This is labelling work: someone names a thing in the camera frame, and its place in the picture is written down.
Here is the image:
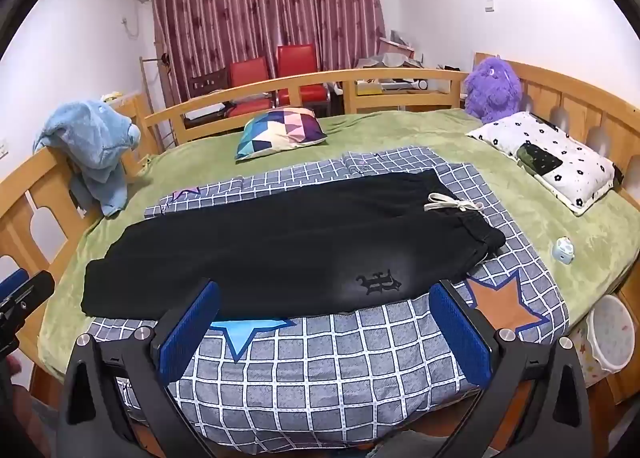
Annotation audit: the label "wooden clothes rack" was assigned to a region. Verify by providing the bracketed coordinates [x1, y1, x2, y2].
[139, 55, 180, 151]

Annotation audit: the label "green bed sheet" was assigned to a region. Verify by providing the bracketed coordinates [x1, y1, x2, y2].
[37, 108, 640, 379]

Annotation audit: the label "dark wooden chair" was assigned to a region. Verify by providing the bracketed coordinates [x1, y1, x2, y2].
[189, 68, 231, 99]

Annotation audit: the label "wooden desk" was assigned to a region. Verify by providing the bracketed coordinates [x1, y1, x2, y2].
[342, 68, 466, 113]

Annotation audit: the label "grey checked star quilt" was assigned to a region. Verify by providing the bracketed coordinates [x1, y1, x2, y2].
[87, 147, 571, 431]

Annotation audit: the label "blue plush toy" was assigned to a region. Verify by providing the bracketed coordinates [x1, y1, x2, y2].
[32, 98, 142, 217]

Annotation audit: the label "wooden bed frame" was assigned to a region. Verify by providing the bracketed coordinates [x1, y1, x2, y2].
[0, 52, 640, 458]

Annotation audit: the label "colourful geometric pillow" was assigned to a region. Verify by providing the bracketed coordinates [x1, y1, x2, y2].
[235, 106, 329, 161]

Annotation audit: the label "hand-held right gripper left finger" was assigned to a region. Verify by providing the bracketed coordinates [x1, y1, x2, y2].
[59, 279, 221, 458]

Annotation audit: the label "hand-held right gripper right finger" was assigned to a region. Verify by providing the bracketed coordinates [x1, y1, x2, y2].
[429, 279, 593, 458]

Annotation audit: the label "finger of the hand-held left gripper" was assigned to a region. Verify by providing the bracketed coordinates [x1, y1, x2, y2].
[0, 271, 56, 319]
[0, 268, 27, 293]

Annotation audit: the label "white floral pillow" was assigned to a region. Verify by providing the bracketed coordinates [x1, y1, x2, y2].
[466, 111, 617, 217]

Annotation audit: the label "red patterned curtain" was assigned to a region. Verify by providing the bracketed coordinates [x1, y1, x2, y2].
[150, 0, 388, 103]

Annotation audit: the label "white star-print bin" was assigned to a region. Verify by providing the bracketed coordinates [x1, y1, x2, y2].
[570, 294, 636, 386]

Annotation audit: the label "purple plush toy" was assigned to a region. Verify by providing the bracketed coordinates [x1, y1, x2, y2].
[461, 55, 523, 123]

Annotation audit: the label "light blue earbud case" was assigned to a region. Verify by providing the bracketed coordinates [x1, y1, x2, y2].
[551, 237, 576, 265]

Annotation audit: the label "black drawstring pants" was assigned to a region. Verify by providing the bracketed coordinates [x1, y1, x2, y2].
[81, 169, 507, 319]

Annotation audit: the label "dark green patterned cloth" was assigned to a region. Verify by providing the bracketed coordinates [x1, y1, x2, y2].
[515, 142, 564, 175]

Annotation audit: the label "red chair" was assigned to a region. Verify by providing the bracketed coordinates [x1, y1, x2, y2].
[227, 56, 277, 119]
[276, 42, 332, 116]

